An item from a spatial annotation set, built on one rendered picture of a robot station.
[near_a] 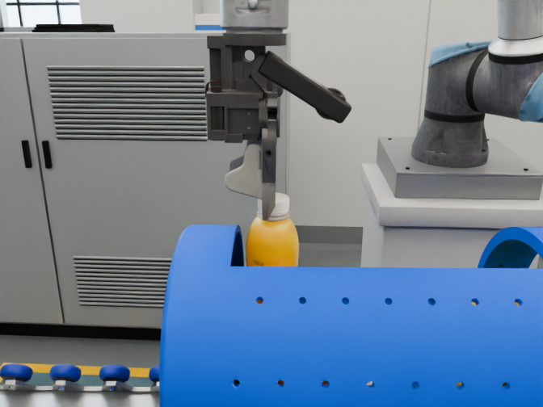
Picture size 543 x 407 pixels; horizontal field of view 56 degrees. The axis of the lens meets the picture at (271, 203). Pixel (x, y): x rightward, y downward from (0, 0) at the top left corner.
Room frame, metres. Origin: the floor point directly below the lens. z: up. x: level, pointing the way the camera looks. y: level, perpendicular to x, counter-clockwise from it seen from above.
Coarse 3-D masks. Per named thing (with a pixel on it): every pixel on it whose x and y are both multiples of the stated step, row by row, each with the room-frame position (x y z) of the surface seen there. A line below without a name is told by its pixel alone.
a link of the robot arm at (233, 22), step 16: (224, 0) 0.57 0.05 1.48; (240, 0) 0.56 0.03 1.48; (256, 0) 0.56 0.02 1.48; (272, 0) 0.56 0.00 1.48; (288, 0) 0.59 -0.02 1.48; (224, 16) 0.57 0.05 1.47; (240, 16) 0.56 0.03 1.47; (256, 16) 0.56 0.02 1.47; (272, 16) 0.56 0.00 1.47; (240, 32) 0.56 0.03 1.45; (256, 32) 0.56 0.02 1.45; (272, 32) 0.57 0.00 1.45
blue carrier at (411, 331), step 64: (192, 256) 0.49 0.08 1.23; (512, 256) 0.64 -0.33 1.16; (192, 320) 0.43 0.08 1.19; (256, 320) 0.43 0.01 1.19; (320, 320) 0.43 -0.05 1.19; (384, 320) 0.43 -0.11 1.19; (448, 320) 0.43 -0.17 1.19; (512, 320) 0.43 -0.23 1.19; (192, 384) 0.40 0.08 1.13; (256, 384) 0.40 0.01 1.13; (320, 384) 0.40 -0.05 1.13; (384, 384) 0.40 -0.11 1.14; (448, 384) 0.40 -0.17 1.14; (512, 384) 0.40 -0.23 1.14
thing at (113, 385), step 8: (8, 384) 0.63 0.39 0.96; (16, 384) 0.62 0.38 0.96; (24, 384) 0.63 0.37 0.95; (32, 384) 0.64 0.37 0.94; (56, 384) 0.62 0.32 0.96; (64, 384) 0.62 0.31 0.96; (72, 384) 0.63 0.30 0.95; (104, 384) 0.62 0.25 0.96; (112, 384) 0.62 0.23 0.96; (120, 384) 0.63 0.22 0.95; (152, 384) 0.63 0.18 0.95
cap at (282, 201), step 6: (276, 192) 0.61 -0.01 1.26; (276, 198) 0.59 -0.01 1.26; (282, 198) 0.59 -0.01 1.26; (288, 198) 0.59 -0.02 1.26; (258, 204) 0.59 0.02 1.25; (276, 204) 0.57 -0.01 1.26; (282, 204) 0.58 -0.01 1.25; (288, 204) 0.59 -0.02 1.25; (276, 210) 0.57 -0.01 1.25; (282, 210) 0.58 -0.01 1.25
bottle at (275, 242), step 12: (276, 216) 0.58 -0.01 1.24; (288, 216) 0.59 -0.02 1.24; (252, 228) 0.58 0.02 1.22; (264, 228) 0.57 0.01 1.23; (276, 228) 0.57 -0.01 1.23; (288, 228) 0.58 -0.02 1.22; (252, 240) 0.57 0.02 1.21; (264, 240) 0.57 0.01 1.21; (276, 240) 0.56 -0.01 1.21; (288, 240) 0.57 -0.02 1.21; (252, 252) 0.57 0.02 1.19; (264, 252) 0.56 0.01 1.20; (276, 252) 0.56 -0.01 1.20; (288, 252) 0.57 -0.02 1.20; (252, 264) 0.57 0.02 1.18; (264, 264) 0.56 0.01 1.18; (276, 264) 0.56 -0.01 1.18; (288, 264) 0.57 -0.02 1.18
